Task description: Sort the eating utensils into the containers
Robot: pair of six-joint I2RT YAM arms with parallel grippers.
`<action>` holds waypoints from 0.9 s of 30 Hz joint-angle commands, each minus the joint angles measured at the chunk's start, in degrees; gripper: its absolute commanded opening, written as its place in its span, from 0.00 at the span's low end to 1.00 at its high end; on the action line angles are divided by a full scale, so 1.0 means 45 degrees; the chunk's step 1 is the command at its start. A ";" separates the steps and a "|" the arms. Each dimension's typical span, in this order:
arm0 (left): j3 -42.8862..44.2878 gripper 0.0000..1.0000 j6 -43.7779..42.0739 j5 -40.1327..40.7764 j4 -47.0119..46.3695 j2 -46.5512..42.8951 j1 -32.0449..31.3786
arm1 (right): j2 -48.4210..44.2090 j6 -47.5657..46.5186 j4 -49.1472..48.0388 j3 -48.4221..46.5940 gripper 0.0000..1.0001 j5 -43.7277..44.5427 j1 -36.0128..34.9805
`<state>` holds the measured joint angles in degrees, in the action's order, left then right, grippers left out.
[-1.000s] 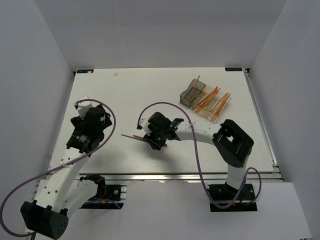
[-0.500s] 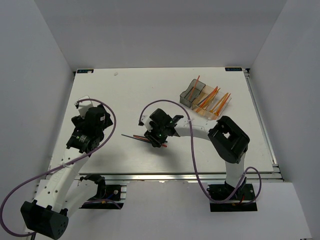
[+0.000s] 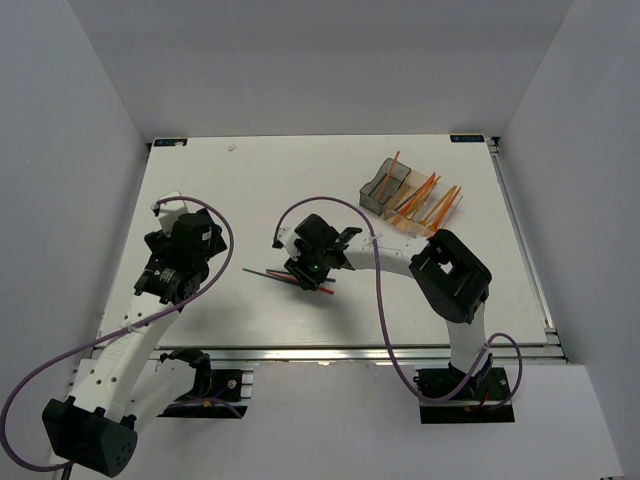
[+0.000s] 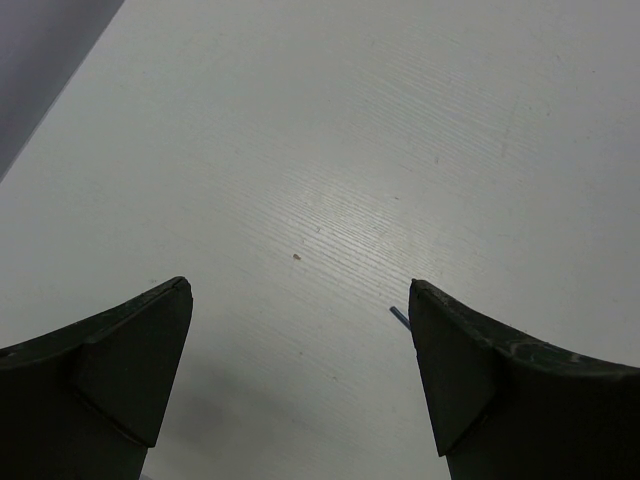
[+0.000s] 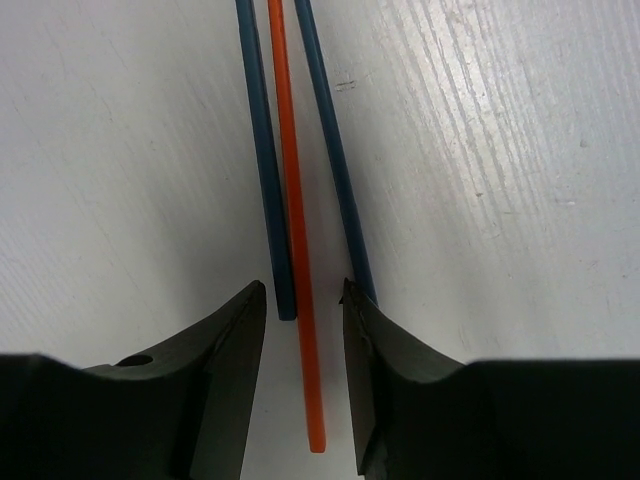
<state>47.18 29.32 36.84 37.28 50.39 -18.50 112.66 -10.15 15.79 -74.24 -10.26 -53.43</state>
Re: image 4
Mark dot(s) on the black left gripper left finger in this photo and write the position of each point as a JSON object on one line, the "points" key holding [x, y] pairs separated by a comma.
{"points": [[87, 401]]}

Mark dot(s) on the blue chopstick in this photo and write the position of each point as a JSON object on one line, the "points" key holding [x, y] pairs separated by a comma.
{"points": [[403, 319]]}

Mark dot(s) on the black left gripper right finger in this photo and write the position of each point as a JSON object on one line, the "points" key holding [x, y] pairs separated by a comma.
{"points": [[506, 405]]}

